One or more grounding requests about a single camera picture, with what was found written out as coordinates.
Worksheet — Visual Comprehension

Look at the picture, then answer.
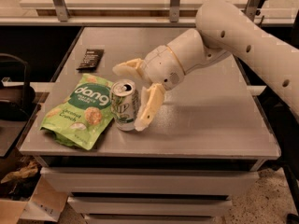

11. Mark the middle metal bracket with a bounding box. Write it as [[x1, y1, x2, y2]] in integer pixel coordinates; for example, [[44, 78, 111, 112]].
[[169, 0, 180, 22]]

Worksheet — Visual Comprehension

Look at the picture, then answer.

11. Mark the black snack bar wrapper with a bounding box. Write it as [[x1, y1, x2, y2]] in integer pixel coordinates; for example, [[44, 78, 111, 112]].
[[78, 49, 104, 71]]

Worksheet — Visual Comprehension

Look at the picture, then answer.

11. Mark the white shelf rail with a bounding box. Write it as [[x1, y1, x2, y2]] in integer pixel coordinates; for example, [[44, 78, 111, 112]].
[[0, 15, 295, 28]]

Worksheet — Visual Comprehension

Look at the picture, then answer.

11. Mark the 7up soda can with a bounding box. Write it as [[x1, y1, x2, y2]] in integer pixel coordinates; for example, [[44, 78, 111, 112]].
[[110, 79, 139, 131]]

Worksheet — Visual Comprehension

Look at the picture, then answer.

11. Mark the right metal bracket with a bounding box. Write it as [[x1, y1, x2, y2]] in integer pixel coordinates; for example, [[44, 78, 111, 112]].
[[244, 0, 261, 21]]

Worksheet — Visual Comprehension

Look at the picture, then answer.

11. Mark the cardboard box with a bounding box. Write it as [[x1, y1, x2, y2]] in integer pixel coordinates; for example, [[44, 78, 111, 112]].
[[0, 177, 68, 224]]

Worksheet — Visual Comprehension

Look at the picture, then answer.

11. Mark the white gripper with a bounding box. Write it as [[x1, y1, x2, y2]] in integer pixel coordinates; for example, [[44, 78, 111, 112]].
[[112, 46, 185, 132]]

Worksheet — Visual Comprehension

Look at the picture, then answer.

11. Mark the white drawer cabinet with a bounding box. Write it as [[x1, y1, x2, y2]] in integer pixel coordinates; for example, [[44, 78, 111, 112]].
[[41, 155, 263, 224]]

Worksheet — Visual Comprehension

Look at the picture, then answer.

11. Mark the black chair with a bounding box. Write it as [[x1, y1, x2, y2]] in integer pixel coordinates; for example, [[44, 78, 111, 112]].
[[0, 53, 41, 159]]

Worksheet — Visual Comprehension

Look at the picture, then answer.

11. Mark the green rice chip bag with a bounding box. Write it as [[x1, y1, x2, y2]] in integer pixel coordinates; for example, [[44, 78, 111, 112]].
[[40, 74, 113, 150]]

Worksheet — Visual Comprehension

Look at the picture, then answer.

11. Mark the metal bracket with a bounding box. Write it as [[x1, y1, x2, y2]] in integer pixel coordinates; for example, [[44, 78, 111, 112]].
[[169, 0, 180, 22], [244, 0, 261, 21], [52, 0, 69, 22]]

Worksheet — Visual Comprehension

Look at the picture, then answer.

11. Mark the left metal bracket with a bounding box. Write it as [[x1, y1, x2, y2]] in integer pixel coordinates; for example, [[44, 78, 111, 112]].
[[52, 0, 69, 22]]

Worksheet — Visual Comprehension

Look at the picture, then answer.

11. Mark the crumpled brown paper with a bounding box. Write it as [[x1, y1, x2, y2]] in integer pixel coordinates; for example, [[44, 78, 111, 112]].
[[1, 161, 39, 184]]

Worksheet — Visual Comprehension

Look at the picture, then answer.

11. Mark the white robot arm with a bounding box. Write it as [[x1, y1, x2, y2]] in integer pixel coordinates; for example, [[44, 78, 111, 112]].
[[113, 0, 299, 131]]

